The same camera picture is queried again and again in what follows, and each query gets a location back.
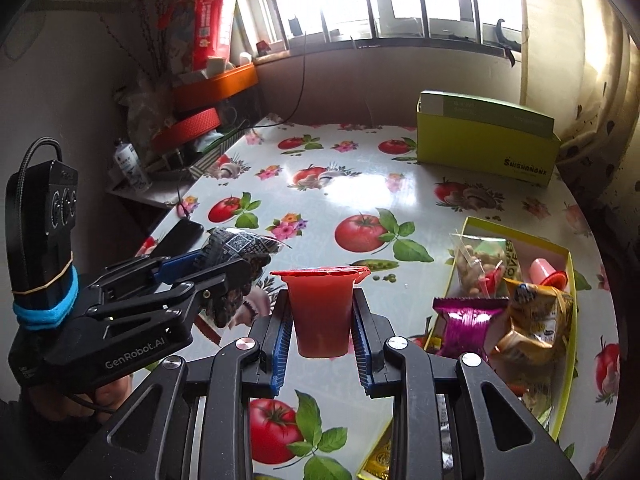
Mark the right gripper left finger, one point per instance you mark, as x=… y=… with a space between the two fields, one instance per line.
x=189 y=419

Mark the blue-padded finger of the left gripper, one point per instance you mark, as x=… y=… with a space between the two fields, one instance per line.
x=176 y=268

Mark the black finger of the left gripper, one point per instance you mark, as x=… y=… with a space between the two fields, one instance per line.
x=221 y=287

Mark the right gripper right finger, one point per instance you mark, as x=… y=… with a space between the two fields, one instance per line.
x=452 y=418

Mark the dark patterned snack pack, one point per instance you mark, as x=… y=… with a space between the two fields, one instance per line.
x=240 y=257

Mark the purple candy wrapper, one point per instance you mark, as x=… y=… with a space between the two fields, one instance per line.
x=467 y=321

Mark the red jelly cup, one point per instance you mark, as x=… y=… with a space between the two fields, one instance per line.
x=321 y=305

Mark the gold snack bar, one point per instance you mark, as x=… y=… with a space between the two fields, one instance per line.
x=377 y=464

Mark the green snack bag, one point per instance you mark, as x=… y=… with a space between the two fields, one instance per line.
x=512 y=267

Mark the left hand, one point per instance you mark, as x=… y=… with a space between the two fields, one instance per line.
x=103 y=403

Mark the black remote control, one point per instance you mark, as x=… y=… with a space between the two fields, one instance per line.
x=179 y=239

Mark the yellow snack bag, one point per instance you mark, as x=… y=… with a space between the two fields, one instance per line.
x=539 y=324

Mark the clear sanitizer bottle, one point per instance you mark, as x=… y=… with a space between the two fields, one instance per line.
x=129 y=163

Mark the yellow-green box tray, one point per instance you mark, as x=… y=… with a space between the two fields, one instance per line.
x=545 y=390

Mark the red round tin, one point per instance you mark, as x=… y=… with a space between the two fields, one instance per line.
x=186 y=130

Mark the floral tomato tablecloth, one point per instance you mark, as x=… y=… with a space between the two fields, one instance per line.
x=335 y=195

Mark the clear peanut bag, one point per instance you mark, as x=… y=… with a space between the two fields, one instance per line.
x=479 y=263

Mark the pink jelly cup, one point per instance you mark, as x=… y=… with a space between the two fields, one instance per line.
x=541 y=272

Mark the orange box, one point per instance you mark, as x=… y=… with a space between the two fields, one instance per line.
x=208 y=92

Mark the red carton on shelf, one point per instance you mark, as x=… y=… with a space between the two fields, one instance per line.
x=198 y=30

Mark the yellow-green box lid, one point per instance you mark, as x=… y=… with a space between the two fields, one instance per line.
x=485 y=135

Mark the heart-patterned curtain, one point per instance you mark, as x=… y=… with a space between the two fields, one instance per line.
x=581 y=67

